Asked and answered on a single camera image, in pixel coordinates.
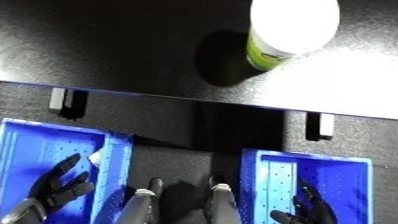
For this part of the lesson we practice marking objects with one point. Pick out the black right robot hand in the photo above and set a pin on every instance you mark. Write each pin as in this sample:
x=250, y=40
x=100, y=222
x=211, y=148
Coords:
x=311, y=208

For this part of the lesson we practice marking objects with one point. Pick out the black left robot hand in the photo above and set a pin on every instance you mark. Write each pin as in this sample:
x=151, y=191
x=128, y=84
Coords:
x=56, y=190

